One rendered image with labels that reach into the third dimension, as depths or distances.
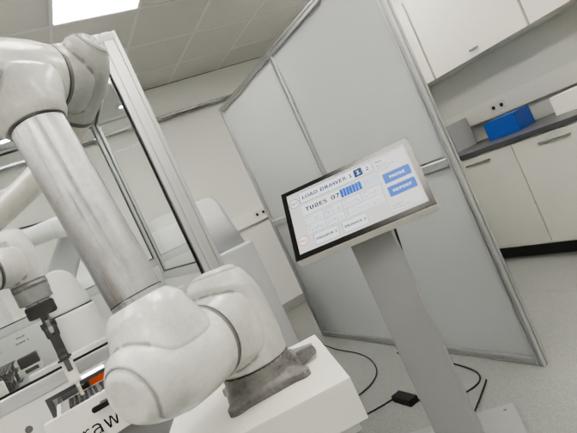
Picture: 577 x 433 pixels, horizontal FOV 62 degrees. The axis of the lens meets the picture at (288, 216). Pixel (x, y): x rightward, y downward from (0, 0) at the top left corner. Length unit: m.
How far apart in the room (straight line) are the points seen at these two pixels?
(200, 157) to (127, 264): 4.43
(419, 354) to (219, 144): 3.95
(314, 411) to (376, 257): 0.94
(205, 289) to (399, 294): 0.97
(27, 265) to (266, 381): 0.73
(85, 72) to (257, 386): 0.72
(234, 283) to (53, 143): 0.42
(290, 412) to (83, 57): 0.79
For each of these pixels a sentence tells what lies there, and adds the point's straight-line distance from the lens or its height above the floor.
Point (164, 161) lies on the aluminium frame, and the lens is 1.80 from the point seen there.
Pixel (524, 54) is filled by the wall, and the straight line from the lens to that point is 4.32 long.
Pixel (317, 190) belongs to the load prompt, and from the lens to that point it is 1.80.
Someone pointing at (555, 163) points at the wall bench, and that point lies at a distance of 3.57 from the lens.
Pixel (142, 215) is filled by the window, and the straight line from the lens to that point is 1.76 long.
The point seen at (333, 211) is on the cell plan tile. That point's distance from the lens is 1.72.
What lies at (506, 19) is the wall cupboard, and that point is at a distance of 3.93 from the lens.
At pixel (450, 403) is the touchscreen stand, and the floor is 0.25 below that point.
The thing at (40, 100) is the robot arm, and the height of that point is 1.52.
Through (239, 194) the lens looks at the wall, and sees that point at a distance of 5.31.
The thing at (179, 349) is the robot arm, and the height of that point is 1.03.
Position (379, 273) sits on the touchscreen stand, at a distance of 1.78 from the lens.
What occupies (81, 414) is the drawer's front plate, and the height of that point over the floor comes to 0.91.
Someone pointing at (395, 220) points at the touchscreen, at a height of 0.96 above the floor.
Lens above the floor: 1.19
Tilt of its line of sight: 2 degrees down
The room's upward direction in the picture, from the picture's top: 25 degrees counter-clockwise
